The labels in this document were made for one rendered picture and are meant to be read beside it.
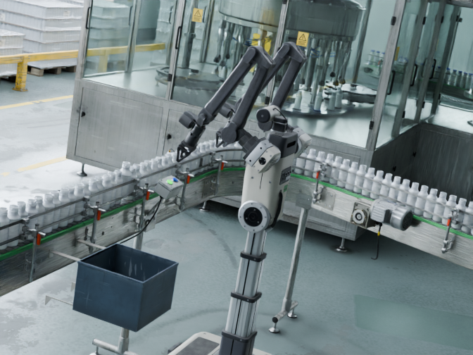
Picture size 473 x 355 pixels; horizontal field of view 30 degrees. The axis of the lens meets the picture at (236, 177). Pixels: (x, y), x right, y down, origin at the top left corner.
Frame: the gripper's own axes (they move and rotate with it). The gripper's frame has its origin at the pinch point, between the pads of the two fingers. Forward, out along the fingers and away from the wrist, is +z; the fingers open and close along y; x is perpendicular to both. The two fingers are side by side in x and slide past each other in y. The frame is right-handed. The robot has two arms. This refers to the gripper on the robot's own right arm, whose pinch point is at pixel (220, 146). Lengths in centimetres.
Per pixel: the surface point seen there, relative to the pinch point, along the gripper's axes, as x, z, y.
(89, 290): 39, 41, 110
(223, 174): -22, 38, -61
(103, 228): 4, 41, 69
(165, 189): 2.9, 23.1, 33.0
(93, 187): -5, 23, 78
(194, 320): 9, 129, -64
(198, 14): -205, 17, -230
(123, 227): 2, 45, 49
